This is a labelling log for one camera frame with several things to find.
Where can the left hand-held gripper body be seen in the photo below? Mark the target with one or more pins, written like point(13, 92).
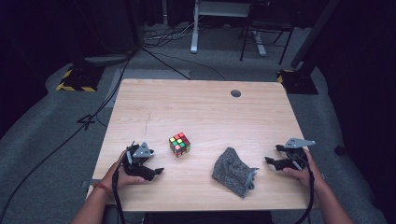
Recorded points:
point(137, 166)

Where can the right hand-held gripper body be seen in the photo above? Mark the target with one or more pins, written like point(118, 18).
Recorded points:
point(297, 155)

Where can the multicoloured puzzle cube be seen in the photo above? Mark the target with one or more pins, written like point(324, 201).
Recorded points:
point(179, 144)

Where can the grey fluffy cloth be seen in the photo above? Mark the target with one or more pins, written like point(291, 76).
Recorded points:
point(233, 172)

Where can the person's right hand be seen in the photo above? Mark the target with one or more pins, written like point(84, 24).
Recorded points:
point(308, 174)

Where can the person's left hand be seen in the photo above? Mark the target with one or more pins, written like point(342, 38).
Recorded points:
point(120, 180)

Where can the grey tape marker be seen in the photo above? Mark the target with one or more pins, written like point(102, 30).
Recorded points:
point(85, 184)
point(323, 176)

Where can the person's dark clothing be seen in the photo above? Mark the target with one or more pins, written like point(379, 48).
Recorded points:
point(202, 217)

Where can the black yellow striped stand base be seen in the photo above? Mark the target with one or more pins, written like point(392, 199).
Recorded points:
point(81, 79)
point(297, 82)

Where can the grey round table grommet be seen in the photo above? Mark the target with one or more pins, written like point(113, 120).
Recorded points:
point(235, 93)

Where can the dark slanted stand pole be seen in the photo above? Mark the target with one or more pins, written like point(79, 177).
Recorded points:
point(314, 31)

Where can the black chair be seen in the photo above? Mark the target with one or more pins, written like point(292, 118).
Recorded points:
point(267, 26)

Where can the white desk frame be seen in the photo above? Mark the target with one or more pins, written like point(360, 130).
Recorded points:
point(194, 31)

